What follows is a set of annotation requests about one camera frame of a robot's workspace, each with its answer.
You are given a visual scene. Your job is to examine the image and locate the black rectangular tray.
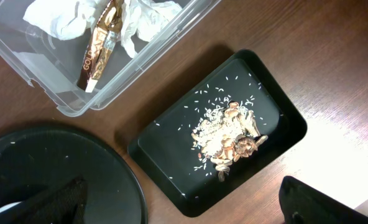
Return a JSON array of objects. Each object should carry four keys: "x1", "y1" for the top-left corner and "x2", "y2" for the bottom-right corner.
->
[{"x1": 128, "y1": 50, "x2": 307, "y2": 217}]

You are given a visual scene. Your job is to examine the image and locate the food scraps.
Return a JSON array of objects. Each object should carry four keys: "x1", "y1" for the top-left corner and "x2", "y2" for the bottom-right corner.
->
[{"x1": 154, "y1": 73, "x2": 284, "y2": 200}]

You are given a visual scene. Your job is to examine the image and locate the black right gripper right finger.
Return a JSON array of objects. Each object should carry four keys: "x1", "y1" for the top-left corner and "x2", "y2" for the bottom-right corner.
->
[{"x1": 278, "y1": 175, "x2": 368, "y2": 224}]

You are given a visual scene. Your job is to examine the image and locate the white napkin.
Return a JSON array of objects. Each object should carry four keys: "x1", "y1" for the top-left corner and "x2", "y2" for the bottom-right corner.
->
[
  {"x1": 23, "y1": 0, "x2": 108, "y2": 40},
  {"x1": 119, "y1": 0, "x2": 183, "y2": 58}
]

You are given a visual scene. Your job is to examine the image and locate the round black tray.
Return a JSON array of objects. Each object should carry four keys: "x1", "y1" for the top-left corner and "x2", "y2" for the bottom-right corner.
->
[{"x1": 0, "y1": 126, "x2": 147, "y2": 223}]

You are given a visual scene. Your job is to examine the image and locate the clear plastic bin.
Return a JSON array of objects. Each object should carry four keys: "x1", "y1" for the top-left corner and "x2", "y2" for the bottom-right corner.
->
[{"x1": 0, "y1": 1, "x2": 218, "y2": 117}]

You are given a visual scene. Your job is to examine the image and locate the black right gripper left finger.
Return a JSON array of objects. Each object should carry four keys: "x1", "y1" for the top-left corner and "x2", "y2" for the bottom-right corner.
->
[{"x1": 0, "y1": 176, "x2": 88, "y2": 224}]

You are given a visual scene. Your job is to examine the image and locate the gold coffee sachet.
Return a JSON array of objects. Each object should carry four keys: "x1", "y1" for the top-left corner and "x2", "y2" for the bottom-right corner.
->
[{"x1": 77, "y1": 0, "x2": 124, "y2": 93}]

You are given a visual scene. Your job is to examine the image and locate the white plate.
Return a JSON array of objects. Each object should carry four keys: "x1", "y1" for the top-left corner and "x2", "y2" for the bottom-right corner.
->
[{"x1": 0, "y1": 202, "x2": 21, "y2": 213}]

